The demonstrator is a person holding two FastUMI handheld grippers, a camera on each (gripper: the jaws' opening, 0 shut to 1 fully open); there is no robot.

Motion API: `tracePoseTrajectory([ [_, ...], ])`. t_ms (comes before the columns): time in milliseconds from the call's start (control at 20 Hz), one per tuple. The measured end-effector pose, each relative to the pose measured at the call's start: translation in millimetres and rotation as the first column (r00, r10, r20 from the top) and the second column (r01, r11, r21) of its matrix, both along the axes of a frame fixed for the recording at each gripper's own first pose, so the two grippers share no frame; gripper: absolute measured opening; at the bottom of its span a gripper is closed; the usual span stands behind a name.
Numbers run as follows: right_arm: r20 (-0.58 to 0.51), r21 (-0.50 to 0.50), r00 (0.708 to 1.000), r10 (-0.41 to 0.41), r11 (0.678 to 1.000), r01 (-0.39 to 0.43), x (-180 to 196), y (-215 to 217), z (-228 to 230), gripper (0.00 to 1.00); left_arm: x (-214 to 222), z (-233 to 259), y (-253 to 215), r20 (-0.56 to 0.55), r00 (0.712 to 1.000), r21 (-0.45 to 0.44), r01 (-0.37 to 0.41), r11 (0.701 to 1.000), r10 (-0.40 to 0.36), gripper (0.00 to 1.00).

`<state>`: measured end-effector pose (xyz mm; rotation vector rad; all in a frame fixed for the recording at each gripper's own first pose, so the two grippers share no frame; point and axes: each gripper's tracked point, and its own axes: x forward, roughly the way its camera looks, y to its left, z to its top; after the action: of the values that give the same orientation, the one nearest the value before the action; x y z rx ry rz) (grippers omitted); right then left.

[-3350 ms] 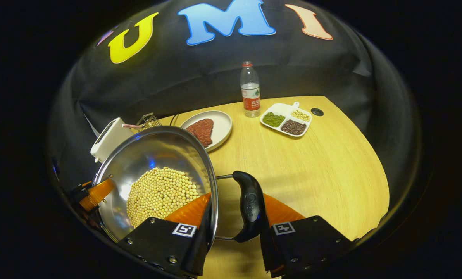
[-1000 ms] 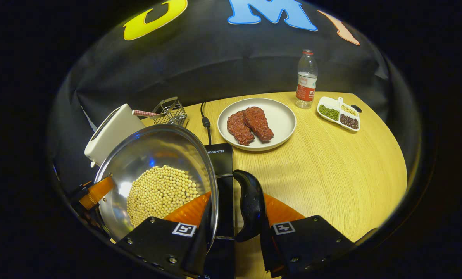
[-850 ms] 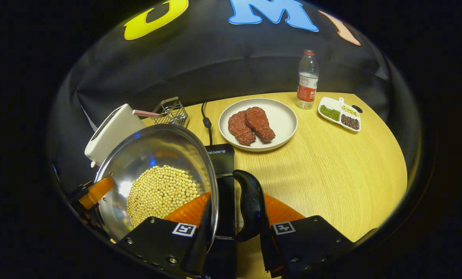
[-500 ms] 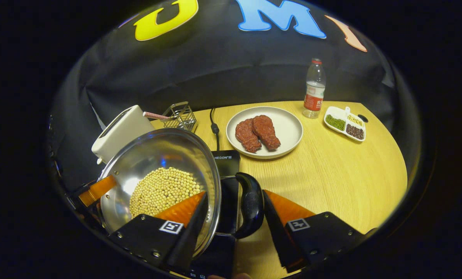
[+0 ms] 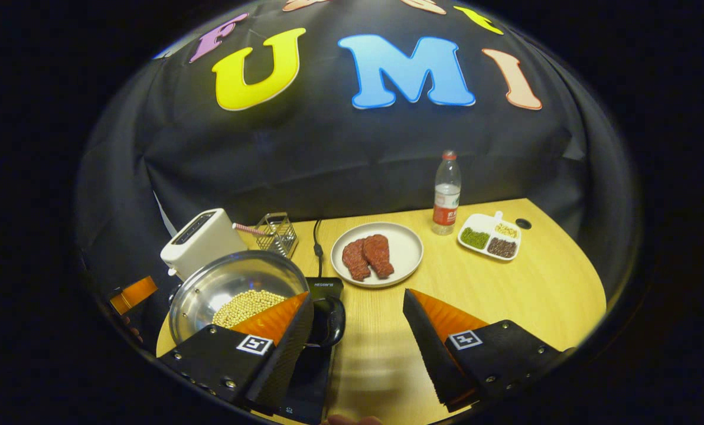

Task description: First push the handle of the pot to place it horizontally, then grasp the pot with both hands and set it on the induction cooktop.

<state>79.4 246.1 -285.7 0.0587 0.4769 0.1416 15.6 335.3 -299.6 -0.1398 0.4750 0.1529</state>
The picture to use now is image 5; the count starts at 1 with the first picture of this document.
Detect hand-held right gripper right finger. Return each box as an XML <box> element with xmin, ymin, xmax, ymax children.
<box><xmin>402</xmin><ymin>287</ymin><xmax>566</xmax><ymax>413</ymax></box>

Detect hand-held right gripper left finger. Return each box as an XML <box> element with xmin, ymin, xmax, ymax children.
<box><xmin>157</xmin><ymin>290</ymin><xmax>315</xmax><ymax>414</ymax></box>

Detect black induction cooktop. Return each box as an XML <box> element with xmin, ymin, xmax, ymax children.
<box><xmin>278</xmin><ymin>276</ymin><xmax>346</xmax><ymax>425</ymax></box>

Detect steel pot with black handle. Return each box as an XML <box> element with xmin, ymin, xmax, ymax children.
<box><xmin>167</xmin><ymin>249</ymin><xmax>347</xmax><ymax>349</ymax></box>

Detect soybeans in pot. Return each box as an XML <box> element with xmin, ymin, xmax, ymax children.
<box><xmin>211</xmin><ymin>289</ymin><xmax>288</xmax><ymax>329</ymax></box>

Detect white toaster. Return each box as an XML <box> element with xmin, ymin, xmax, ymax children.
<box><xmin>159</xmin><ymin>207</ymin><xmax>249</xmax><ymax>282</ymax></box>

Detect white round plate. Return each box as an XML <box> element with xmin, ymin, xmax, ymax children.
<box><xmin>330</xmin><ymin>221</ymin><xmax>425</xmax><ymax>289</ymax></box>

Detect raw red meat piece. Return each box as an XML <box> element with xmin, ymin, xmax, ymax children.
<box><xmin>341</xmin><ymin>237</ymin><xmax>372</xmax><ymax>282</ymax></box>
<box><xmin>362</xmin><ymin>234</ymin><xmax>396</xmax><ymax>280</ymax></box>

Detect green mung beans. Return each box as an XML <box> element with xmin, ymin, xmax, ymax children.
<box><xmin>460</xmin><ymin>227</ymin><xmax>491</xmax><ymax>250</ymax></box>

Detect dark red beans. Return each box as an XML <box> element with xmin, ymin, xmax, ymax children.
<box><xmin>487</xmin><ymin>237</ymin><xmax>518</xmax><ymax>259</ymax></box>

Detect white divided dish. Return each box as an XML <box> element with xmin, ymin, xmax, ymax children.
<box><xmin>457</xmin><ymin>210</ymin><xmax>523</xmax><ymax>262</ymax></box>

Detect clear plastic water bottle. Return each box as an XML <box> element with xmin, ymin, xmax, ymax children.
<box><xmin>431</xmin><ymin>149</ymin><xmax>463</xmax><ymax>236</ymax></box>

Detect black backdrop cloth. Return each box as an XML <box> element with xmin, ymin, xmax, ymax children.
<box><xmin>74</xmin><ymin>0</ymin><xmax>645</xmax><ymax>308</ymax></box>

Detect black power cable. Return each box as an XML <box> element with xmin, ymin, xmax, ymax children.
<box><xmin>312</xmin><ymin>219</ymin><xmax>325</xmax><ymax>279</ymax></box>

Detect wire mesh basket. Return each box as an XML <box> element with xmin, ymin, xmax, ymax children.
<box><xmin>254</xmin><ymin>212</ymin><xmax>299</xmax><ymax>259</ymax></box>

